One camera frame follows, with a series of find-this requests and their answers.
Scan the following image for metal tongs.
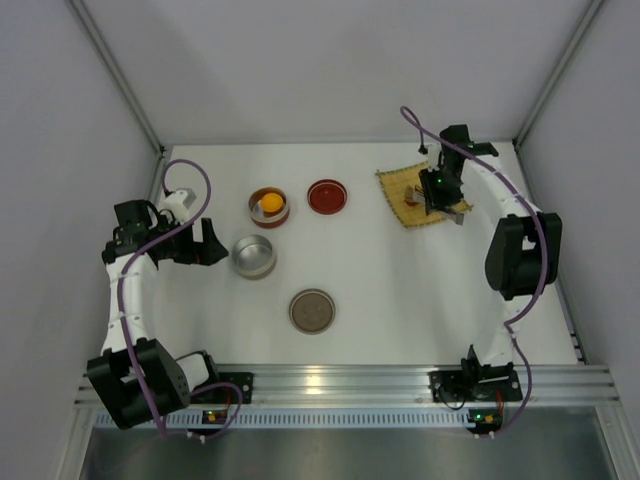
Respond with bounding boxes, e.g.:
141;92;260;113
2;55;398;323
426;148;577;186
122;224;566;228
406;186;465;228

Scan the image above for red chicken drumstick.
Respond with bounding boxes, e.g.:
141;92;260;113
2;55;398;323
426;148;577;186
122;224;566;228
404;186;425;206

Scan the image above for orange yellow food ball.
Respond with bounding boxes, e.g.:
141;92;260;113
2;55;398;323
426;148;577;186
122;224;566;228
260;192;285;216

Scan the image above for beige round lid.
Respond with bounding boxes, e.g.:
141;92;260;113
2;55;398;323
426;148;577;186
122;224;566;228
288;288;336;335

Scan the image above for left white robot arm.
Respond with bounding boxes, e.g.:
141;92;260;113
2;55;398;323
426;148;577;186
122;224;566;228
87;189;229;430

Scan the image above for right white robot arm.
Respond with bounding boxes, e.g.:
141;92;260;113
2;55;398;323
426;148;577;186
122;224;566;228
419;124;562;368

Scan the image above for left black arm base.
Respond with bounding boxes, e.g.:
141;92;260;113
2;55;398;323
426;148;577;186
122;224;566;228
192;371;254;405

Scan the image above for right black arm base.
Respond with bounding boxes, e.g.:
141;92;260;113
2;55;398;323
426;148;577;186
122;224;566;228
428;347;524;405

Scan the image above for beige-based steel container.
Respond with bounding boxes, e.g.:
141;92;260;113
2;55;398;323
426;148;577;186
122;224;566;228
230;235;277;279

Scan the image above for bamboo mat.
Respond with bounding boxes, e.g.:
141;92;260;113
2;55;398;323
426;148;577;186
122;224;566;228
376;162;446;229

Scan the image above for red-based steel container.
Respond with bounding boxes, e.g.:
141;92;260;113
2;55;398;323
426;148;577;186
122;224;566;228
248;187;290;229

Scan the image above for red round lid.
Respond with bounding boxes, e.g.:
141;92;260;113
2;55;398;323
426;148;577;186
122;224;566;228
307;179;348;215

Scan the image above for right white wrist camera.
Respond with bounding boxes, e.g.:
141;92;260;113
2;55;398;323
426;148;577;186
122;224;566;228
418;143;442;169

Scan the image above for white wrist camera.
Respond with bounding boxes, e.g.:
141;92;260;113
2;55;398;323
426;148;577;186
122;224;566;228
418;143;442;169
158;188;196;224

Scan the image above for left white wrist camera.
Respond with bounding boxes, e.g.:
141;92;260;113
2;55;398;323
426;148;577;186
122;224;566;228
158;188;196;224

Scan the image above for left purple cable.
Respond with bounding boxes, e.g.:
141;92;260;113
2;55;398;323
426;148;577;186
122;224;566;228
119;158;245;441

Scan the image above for slotted grey cable duct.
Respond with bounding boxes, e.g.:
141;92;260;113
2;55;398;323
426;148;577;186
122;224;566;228
93;407;498;433

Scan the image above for aluminium front rail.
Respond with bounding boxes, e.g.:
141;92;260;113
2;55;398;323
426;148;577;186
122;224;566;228
74;363;619;409

